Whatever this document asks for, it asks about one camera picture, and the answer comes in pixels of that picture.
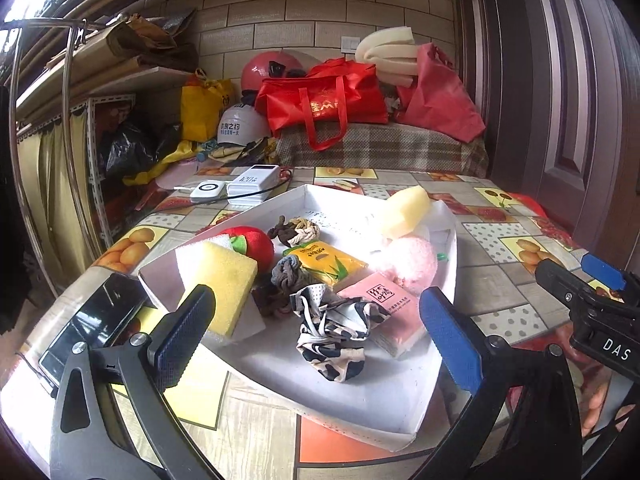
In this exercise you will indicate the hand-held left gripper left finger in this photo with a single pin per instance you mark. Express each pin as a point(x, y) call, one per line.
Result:
point(185, 332)

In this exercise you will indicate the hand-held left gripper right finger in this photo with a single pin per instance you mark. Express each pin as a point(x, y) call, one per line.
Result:
point(450, 342)

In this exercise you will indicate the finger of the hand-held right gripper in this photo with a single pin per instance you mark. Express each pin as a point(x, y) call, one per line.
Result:
point(562, 282)
point(602, 270)

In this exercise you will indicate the yellow sponge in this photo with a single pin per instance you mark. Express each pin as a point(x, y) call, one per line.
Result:
point(225, 280)

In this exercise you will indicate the pink tissue packet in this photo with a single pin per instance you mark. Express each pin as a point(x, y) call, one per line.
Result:
point(385, 310)

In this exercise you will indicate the pink plush toy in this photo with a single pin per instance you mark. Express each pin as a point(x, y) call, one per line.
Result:
point(410, 262)

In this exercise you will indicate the white cardboard tray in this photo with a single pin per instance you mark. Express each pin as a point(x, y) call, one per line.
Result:
point(380, 400)

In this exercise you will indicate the red plush apple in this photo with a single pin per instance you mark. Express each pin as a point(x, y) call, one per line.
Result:
point(255, 247)

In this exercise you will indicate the black white patterned cloth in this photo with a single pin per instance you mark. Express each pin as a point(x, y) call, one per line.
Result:
point(335, 330)

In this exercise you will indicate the grey knotted scrunchie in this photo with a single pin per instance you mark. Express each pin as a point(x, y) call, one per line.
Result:
point(287, 272)

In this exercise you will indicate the pale yellow sponge block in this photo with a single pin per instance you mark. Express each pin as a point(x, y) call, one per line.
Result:
point(405, 210)

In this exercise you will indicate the yellow green tissue packet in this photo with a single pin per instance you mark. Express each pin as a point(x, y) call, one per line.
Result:
point(320, 260)

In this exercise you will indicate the cream hair scrunchie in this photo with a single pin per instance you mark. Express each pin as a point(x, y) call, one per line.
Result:
point(305, 232)

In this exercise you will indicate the person's right hand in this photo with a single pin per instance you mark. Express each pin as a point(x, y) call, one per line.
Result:
point(600, 405)

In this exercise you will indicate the yellow paper sheet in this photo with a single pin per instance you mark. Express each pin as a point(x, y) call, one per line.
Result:
point(200, 390)

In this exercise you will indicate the fruit print tablecloth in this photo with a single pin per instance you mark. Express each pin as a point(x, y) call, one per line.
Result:
point(500, 280)

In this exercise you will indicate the black smartphone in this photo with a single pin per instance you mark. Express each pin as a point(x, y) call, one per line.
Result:
point(90, 320)

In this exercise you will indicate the white power bank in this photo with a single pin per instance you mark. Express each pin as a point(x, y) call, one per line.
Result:
point(250, 185)

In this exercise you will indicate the black plastic bag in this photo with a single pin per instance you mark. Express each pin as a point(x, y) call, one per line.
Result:
point(125, 150)

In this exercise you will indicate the yellow curtain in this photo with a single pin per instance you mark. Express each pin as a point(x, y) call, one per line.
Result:
point(50, 185)

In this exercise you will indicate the plaid cloth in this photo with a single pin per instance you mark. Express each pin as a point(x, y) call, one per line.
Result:
point(380, 150)

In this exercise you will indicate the white helmet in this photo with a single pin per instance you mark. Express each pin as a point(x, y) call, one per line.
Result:
point(240, 125)

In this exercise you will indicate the yellow shopping bag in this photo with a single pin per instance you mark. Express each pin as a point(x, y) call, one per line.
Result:
point(200, 110)

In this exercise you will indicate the red cloth bag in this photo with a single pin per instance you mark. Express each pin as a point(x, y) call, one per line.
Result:
point(440, 95)

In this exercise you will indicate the angle iron storage shelf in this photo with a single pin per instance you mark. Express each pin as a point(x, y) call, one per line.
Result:
point(95, 125)

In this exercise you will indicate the metal clothes rack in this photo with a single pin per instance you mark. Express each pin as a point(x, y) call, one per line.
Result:
point(65, 110)

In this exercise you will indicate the red tote bag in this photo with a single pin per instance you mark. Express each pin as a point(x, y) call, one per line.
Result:
point(325, 100)

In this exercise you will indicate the pink helmet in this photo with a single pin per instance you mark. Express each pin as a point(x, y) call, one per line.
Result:
point(260, 70)

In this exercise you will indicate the cream foam roll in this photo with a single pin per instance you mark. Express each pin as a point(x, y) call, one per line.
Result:
point(385, 52)

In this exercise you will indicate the pile of cardboard pieces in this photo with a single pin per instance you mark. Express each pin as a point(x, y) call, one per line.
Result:
point(145, 40)

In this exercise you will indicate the white wall switch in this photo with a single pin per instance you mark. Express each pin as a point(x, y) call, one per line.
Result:
point(351, 43)

